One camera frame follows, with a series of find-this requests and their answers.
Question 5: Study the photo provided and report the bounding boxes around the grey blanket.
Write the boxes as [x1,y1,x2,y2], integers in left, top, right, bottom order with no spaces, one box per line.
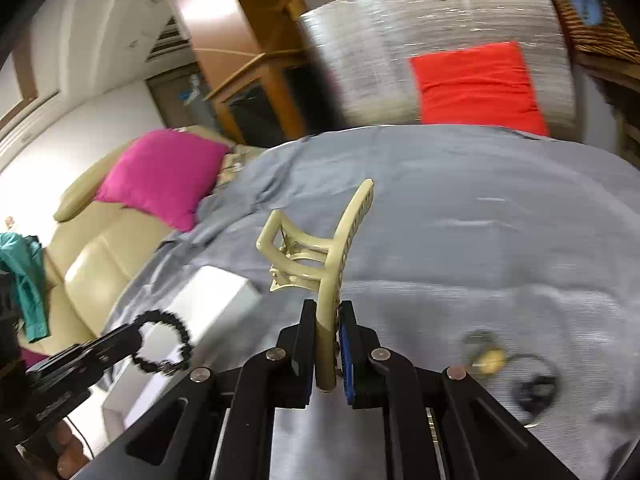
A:
[105,125,639,479]

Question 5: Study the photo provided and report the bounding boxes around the left hand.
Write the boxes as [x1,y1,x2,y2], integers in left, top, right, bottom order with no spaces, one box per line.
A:
[39,422,91,480]

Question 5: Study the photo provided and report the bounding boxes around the red cushion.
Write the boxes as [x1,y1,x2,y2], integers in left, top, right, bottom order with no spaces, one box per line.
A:
[410,41,549,136]

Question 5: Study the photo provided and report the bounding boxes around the silver bangle ring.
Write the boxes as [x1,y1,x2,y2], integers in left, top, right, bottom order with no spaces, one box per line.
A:
[499,351,564,428]

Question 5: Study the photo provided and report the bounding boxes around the silver foil insulation sheet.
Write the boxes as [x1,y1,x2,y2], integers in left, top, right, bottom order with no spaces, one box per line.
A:
[298,0,580,141]

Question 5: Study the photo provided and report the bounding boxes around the black beaded scrunchie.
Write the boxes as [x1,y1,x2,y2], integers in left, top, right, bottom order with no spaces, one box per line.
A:
[131,310,193,376]

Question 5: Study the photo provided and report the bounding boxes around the wicker basket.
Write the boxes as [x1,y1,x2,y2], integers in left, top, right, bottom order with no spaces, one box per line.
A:
[552,0,639,65]

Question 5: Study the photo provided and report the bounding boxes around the white tray box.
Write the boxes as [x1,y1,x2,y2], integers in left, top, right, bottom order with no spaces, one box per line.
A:
[102,263,264,436]

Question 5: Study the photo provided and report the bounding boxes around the teal shirt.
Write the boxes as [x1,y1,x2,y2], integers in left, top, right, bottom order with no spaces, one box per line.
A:
[1,232,50,342]

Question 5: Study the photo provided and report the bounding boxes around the cream hair claw clip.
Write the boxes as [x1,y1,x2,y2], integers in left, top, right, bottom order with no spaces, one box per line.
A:
[256,179,374,391]

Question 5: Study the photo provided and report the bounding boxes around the small black hair clip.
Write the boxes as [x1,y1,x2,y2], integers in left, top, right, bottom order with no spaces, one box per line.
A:
[513,375,556,405]

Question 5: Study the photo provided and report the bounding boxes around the beige leather sofa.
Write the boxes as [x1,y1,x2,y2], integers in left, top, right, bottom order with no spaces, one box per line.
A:
[41,123,266,356]

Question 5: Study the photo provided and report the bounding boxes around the magenta pillow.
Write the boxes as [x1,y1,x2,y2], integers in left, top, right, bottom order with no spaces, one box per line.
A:
[96,129,230,232]

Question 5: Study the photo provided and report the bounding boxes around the wooden cabinet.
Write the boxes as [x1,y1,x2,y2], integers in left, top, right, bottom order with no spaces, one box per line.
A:
[174,0,311,143]

